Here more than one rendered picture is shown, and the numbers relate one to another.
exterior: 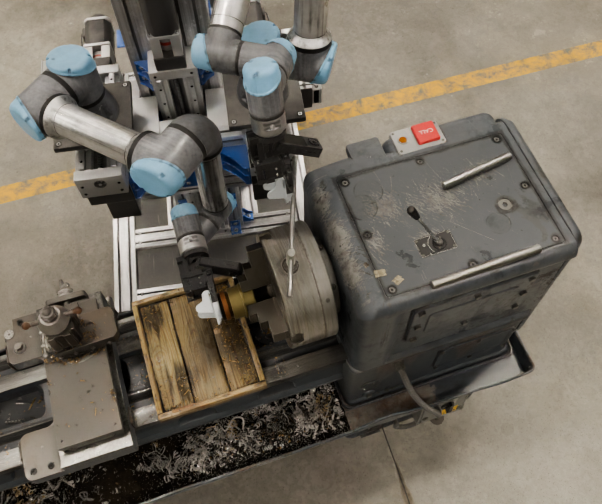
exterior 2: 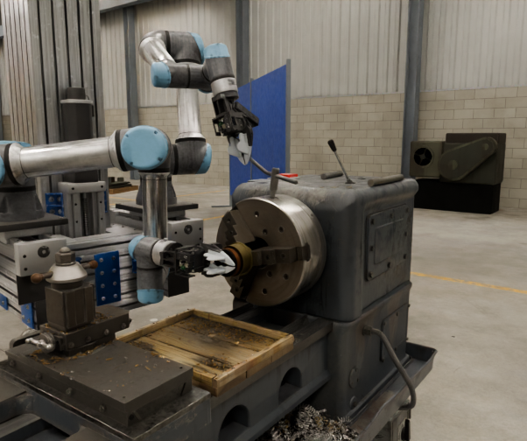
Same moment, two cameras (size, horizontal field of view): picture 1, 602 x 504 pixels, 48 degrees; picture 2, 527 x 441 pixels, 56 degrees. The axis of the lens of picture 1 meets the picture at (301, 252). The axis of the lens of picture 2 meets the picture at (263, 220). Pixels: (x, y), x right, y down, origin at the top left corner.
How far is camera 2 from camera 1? 1.60 m
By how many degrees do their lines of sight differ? 59
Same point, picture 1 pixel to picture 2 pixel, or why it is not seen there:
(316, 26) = (197, 123)
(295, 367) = (301, 335)
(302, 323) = (305, 231)
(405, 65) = not seen: hidden behind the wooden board
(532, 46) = not seen: hidden behind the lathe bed
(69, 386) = (94, 367)
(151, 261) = not seen: outside the picture
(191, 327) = (186, 339)
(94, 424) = (155, 375)
